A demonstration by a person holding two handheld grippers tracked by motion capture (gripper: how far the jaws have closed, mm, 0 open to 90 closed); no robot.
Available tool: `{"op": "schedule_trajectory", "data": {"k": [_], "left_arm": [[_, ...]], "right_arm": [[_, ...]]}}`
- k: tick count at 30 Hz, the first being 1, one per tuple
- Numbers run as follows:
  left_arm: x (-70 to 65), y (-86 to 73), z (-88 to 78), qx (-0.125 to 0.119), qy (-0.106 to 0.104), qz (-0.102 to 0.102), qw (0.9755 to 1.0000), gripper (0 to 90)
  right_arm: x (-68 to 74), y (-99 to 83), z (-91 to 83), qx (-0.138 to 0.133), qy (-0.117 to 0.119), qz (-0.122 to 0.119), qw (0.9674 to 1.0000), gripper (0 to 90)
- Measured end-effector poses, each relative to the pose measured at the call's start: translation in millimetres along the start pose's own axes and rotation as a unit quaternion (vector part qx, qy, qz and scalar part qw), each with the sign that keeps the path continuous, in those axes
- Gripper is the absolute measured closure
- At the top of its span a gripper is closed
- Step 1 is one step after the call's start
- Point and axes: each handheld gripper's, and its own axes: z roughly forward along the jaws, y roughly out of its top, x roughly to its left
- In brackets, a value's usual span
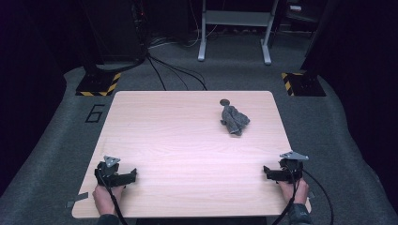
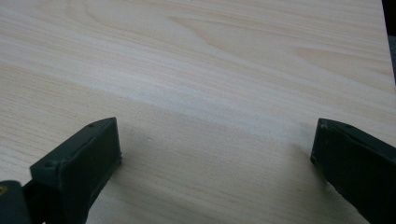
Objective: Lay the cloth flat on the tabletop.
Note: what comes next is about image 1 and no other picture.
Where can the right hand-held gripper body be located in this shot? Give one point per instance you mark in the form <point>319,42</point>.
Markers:
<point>292,168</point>

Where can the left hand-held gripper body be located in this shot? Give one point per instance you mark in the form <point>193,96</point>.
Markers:
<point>108,175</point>

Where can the grey towel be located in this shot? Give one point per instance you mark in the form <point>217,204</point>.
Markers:
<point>234,120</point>

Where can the person's right hand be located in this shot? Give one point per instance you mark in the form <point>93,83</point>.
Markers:
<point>295,192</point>

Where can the person's left hand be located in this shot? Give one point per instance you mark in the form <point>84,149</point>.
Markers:
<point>104,198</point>

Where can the round dark table grommet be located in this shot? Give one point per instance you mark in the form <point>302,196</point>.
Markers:
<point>224,102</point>

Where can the dark equipment cabinet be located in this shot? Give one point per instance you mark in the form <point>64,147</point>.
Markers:
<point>115,29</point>

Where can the black base plate yellow stripes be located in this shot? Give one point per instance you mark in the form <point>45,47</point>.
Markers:
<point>305,84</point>
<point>98,84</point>

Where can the white metal stand frame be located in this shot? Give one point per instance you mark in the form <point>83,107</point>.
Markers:
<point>236,18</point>

